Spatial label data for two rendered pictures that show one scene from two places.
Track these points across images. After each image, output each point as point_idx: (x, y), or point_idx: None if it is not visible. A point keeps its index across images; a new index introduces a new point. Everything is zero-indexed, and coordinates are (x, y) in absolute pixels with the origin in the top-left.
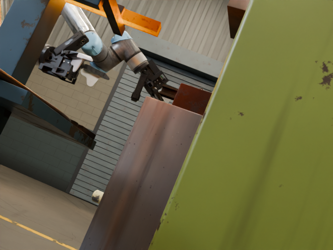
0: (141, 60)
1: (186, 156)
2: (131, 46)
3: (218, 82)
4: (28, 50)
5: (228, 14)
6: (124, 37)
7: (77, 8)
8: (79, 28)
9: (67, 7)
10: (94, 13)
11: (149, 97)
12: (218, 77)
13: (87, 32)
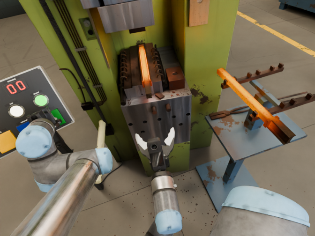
0: (51, 122)
1: (222, 82)
2: (48, 127)
3: (226, 64)
4: None
5: (142, 26)
6: (47, 132)
7: (73, 187)
8: (96, 176)
9: (78, 205)
10: (234, 91)
11: (191, 93)
12: (226, 63)
13: (106, 159)
